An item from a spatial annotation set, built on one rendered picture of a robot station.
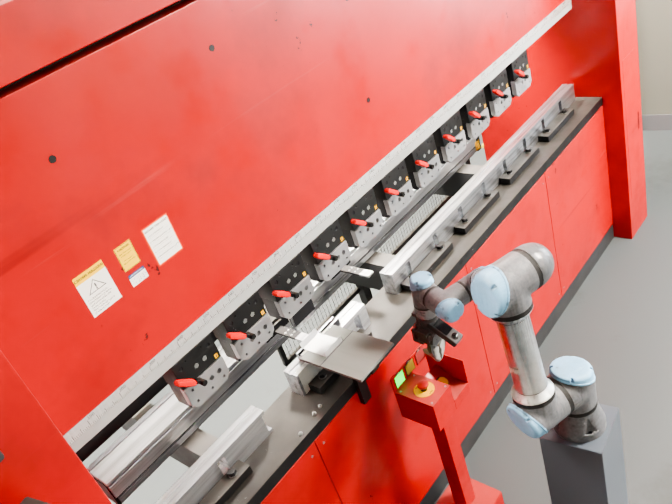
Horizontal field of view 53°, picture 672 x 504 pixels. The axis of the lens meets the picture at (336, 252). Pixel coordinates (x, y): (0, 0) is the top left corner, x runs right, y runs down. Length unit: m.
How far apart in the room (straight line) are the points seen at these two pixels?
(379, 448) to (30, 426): 1.39
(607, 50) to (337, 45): 1.82
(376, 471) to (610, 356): 1.40
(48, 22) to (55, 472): 0.94
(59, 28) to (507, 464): 2.38
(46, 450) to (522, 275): 1.12
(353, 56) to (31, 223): 1.15
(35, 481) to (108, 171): 0.70
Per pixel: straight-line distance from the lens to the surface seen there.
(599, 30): 3.70
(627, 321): 3.67
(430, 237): 2.73
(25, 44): 1.60
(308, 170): 2.13
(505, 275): 1.69
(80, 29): 1.66
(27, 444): 1.52
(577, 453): 2.14
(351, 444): 2.41
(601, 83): 3.80
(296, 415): 2.28
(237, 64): 1.93
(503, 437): 3.19
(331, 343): 2.29
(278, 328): 2.44
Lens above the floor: 2.41
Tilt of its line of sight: 31 degrees down
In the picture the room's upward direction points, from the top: 19 degrees counter-clockwise
